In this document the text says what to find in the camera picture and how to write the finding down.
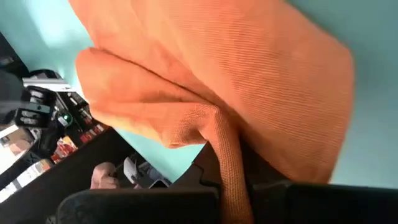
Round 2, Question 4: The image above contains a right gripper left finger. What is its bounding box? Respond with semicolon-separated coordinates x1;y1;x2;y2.
55;144;228;224

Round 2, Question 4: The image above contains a white plastic device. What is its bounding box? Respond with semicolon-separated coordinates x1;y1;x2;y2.
123;156;140;185

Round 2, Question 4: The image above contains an orange towel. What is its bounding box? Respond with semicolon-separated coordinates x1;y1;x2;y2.
67;0;356;224

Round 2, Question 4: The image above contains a person's hand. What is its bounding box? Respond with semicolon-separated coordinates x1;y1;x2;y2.
90;161;121;190

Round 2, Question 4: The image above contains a green table mat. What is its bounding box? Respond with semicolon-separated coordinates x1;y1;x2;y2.
0;0;398;189

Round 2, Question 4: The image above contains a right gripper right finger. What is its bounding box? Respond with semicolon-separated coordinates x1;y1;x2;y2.
245;149;398;224

